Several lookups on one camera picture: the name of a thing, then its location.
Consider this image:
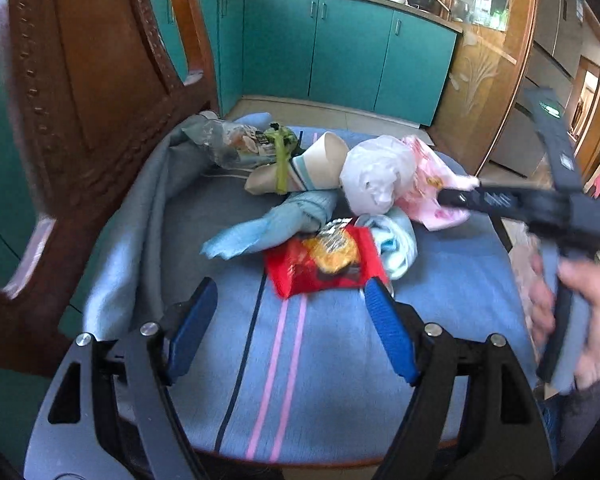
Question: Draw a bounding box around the pink plastic bag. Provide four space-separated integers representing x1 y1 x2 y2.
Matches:
394 134 482 232

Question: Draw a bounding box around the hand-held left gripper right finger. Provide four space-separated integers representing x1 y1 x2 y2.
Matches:
362 278 557 480

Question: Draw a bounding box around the clear plastic snack wrapper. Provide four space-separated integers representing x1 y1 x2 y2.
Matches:
181 109 282 172

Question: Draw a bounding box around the green leafy vegetable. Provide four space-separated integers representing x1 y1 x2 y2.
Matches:
256 121 307 197

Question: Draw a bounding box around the wooden glass door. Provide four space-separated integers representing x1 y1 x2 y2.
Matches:
431 0 542 177

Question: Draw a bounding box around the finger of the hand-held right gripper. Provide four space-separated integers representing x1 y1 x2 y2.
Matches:
436 184 529 224

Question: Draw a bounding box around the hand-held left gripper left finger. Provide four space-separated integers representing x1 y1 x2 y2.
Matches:
24 276 219 480

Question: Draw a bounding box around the long light blue cloth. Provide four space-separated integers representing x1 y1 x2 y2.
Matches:
200 189 340 262

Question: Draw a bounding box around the teal kitchen cabinet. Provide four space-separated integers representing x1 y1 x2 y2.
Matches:
0 0 464 466

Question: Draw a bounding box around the red snack packet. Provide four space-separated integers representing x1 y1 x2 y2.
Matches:
263 216 388 302

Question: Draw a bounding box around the crushed paper cup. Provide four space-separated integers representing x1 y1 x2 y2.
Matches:
244 131 352 197

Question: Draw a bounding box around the white plastic bag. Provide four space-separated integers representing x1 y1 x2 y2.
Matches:
339 134 417 217

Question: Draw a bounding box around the small light blue cloth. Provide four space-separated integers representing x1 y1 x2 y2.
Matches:
354 204 419 282

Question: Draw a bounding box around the grey refrigerator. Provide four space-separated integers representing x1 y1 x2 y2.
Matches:
489 0 600 177

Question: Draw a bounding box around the person's right forearm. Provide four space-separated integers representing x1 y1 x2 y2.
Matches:
545 360 600 473

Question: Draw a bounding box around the carved wooden chair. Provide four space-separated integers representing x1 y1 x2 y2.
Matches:
0 0 513 480

